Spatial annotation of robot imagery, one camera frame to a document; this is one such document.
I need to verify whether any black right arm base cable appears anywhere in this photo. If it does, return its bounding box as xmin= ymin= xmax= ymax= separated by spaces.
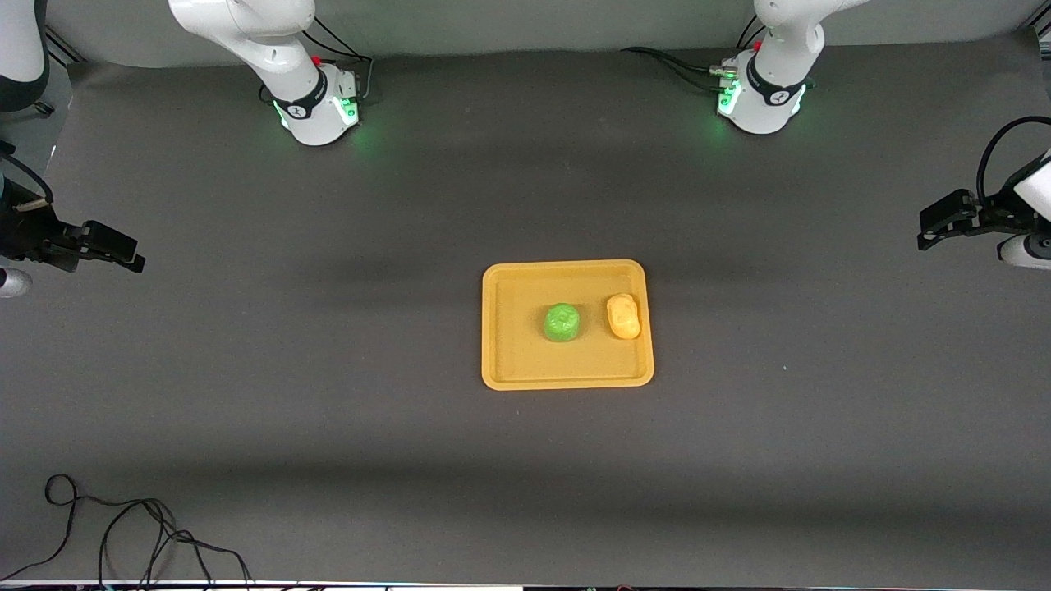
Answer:
xmin=300 ymin=16 xmax=375 ymax=104

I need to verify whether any black left arm base cable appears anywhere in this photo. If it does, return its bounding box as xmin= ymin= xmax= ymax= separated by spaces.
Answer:
xmin=620 ymin=16 xmax=769 ymax=93

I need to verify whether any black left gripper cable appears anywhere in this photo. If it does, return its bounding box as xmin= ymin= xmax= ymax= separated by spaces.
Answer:
xmin=975 ymin=115 xmax=1051 ymax=206

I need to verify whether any yellow potato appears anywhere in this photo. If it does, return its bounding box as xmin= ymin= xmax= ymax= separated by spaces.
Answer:
xmin=606 ymin=293 xmax=641 ymax=341

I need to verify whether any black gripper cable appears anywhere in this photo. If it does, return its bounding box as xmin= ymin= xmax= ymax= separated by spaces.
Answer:
xmin=0 ymin=150 xmax=54 ymax=204
xmin=975 ymin=115 xmax=1051 ymax=206

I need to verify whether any black arm base cable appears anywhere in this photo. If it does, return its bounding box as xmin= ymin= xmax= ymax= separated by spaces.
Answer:
xmin=620 ymin=16 xmax=769 ymax=93
xmin=300 ymin=16 xmax=375 ymax=104

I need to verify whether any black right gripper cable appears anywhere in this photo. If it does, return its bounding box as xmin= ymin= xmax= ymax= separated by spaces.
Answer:
xmin=0 ymin=150 xmax=54 ymax=204

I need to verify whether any black frame rail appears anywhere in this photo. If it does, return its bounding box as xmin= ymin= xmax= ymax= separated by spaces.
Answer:
xmin=45 ymin=25 xmax=85 ymax=68

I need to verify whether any green apple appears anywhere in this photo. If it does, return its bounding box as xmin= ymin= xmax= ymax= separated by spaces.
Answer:
xmin=543 ymin=303 xmax=584 ymax=344

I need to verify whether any thin black loose cable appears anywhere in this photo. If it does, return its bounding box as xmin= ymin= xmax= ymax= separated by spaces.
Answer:
xmin=0 ymin=474 xmax=251 ymax=588

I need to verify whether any yellow plastic tray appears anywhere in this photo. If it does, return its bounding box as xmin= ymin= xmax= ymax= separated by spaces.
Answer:
xmin=481 ymin=259 xmax=656 ymax=392

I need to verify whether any dark grey table mat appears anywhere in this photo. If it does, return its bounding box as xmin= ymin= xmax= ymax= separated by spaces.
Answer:
xmin=0 ymin=29 xmax=1051 ymax=588

